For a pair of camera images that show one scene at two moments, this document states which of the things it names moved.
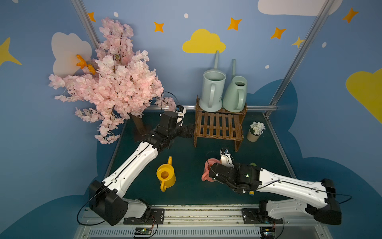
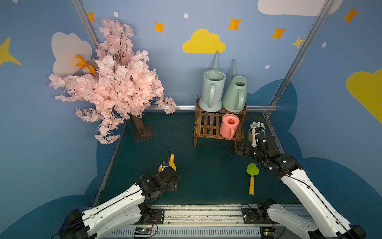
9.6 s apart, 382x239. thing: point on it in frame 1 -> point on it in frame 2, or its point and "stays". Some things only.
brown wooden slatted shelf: (220, 125) stays
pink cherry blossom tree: (122, 81) stays
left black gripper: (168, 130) -> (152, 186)
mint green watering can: (236, 97) stays
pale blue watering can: (214, 84) stays
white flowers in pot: (255, 129) stays
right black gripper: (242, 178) -> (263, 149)
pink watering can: (208, 163) -> (229, 125)
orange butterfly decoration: (82, 63) stays
